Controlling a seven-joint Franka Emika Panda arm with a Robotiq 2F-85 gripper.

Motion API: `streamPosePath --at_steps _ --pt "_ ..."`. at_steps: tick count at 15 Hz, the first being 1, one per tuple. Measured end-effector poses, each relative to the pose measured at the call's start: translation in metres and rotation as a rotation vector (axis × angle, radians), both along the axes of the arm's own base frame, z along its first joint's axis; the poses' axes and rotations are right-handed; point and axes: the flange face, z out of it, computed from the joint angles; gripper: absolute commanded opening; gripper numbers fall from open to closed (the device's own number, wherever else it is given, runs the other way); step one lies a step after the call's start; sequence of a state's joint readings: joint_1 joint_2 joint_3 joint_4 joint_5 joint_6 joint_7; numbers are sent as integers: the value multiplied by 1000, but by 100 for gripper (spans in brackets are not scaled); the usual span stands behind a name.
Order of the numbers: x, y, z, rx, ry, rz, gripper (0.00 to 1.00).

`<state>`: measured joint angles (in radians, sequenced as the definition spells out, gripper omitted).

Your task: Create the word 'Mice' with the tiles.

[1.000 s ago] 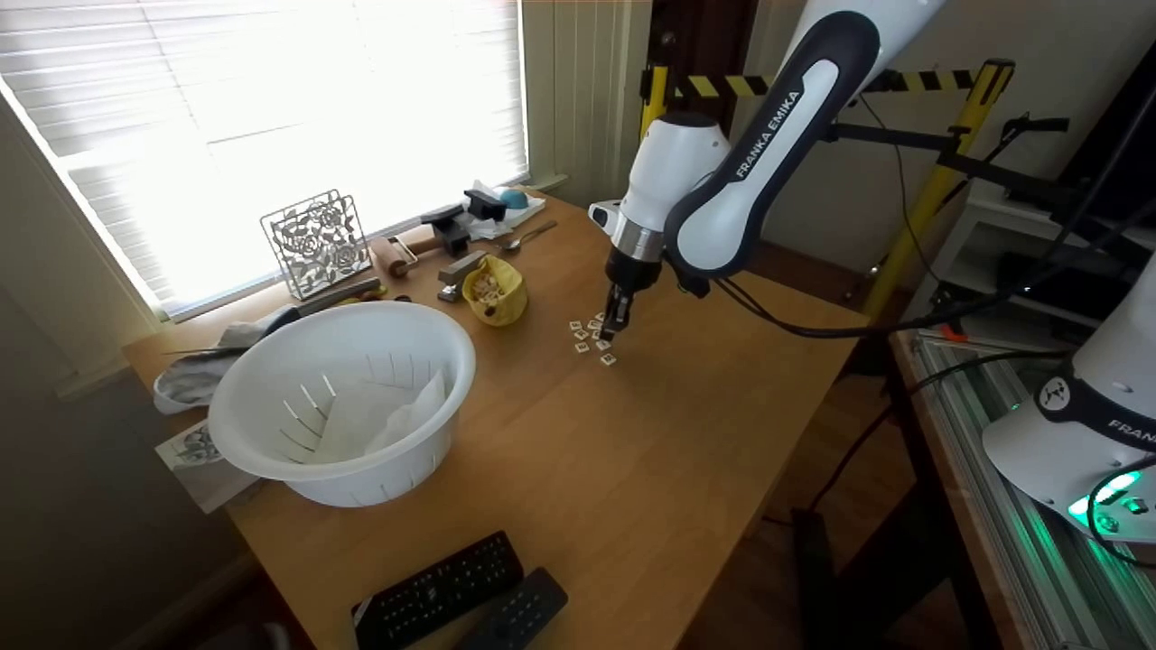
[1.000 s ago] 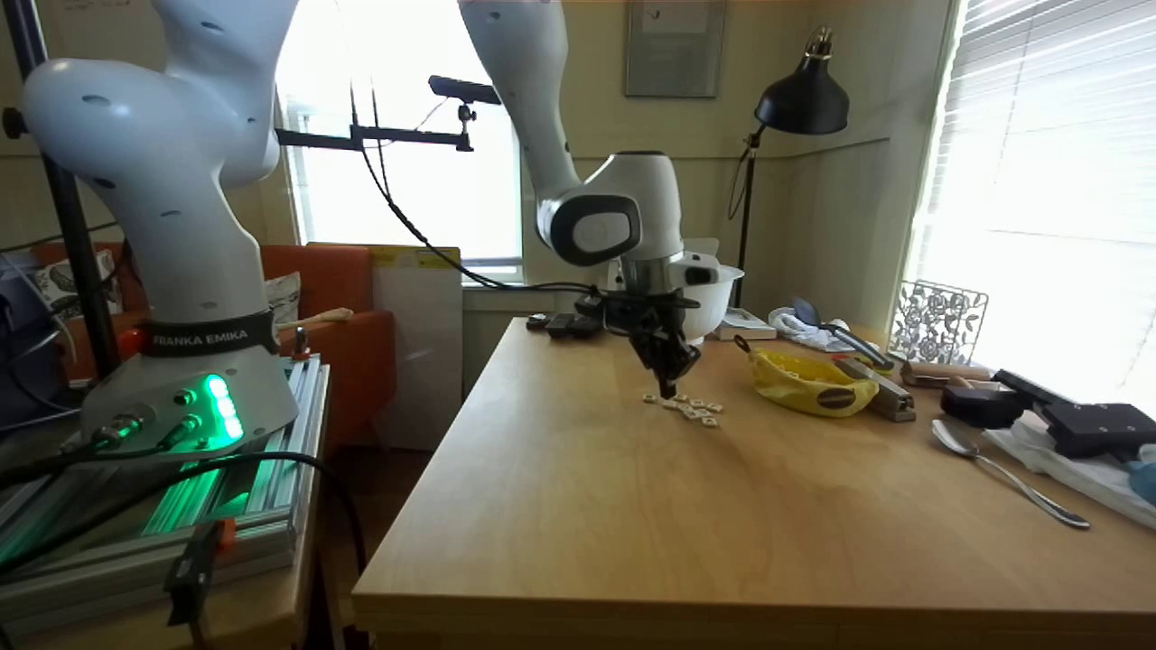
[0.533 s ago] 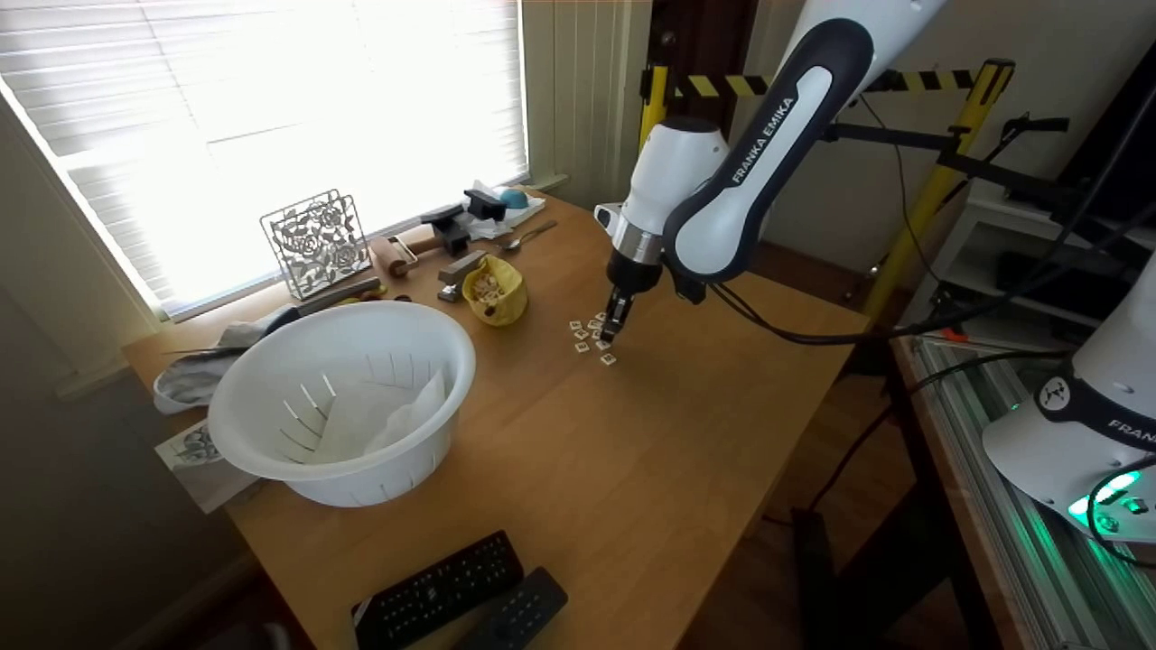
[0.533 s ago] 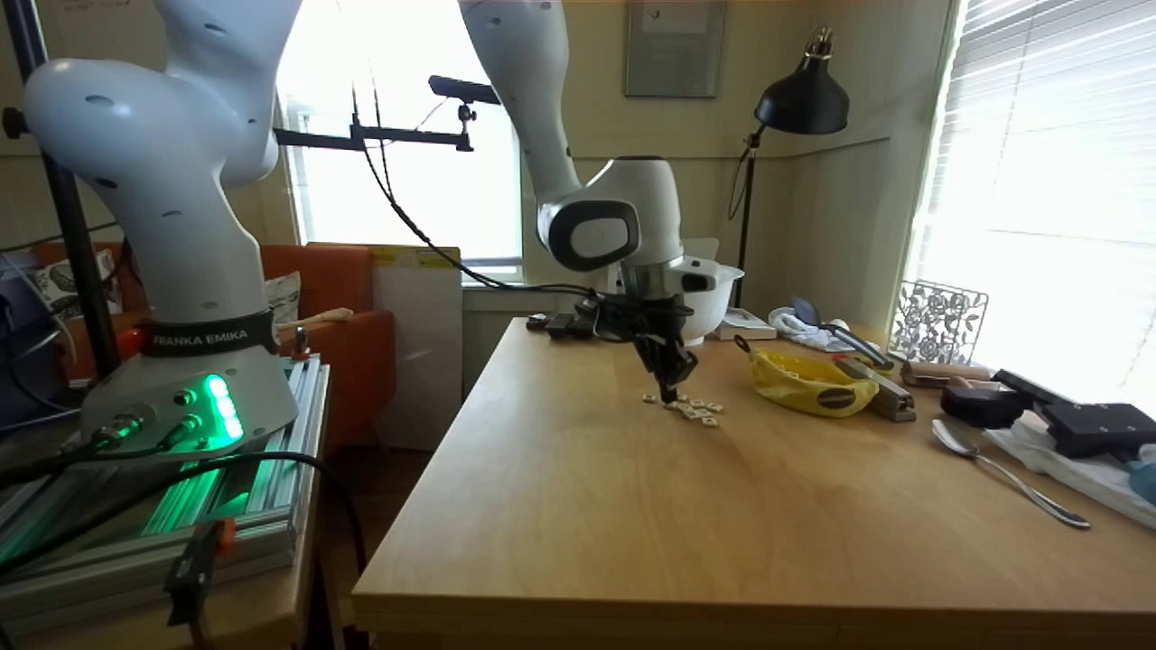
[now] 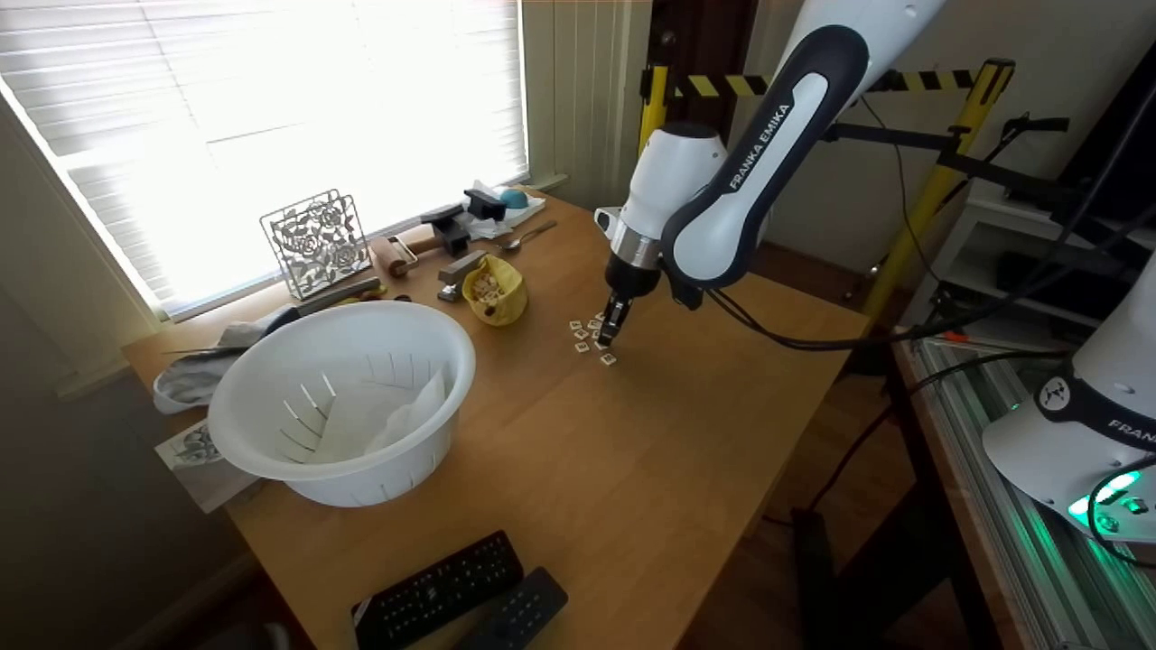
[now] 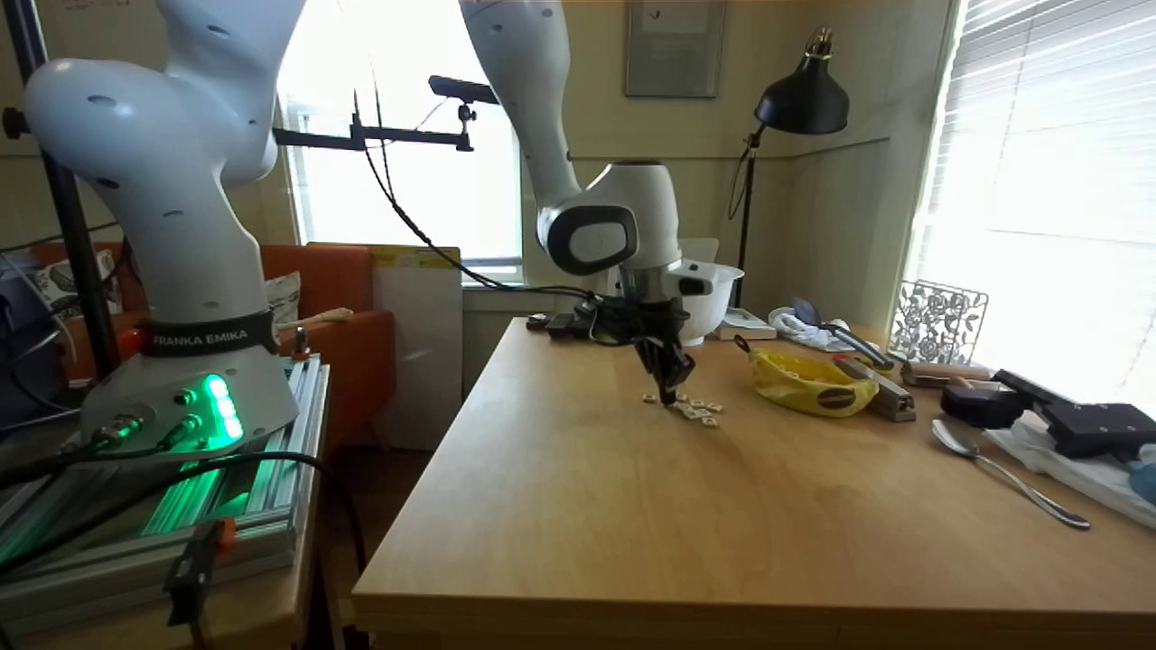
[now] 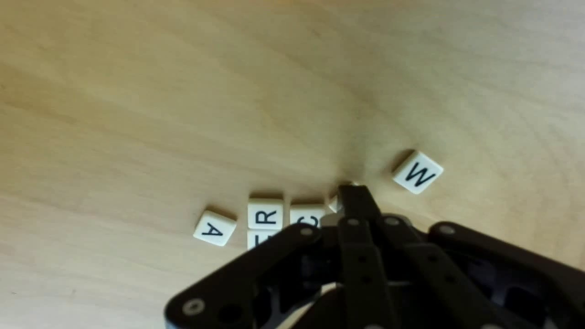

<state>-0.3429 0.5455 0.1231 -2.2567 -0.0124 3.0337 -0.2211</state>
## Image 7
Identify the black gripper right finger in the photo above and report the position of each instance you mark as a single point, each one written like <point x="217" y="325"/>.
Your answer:
<point x="440" y="279"/>

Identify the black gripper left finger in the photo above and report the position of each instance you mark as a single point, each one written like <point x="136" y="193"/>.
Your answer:
<point x="359" y="266"/>

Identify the white letter C tile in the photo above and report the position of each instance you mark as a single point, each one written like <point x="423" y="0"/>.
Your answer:
<point x="308" y="213"/>

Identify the white letter M tile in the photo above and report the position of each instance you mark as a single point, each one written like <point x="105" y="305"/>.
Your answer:
<point x="418" y="171"/>

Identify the white letter R tile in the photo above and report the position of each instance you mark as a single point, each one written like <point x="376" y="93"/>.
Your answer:
<point x="266" y="213"/>

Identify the white letter A tile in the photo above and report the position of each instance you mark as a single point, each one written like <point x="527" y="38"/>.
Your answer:
<point x="215" y="228"/>

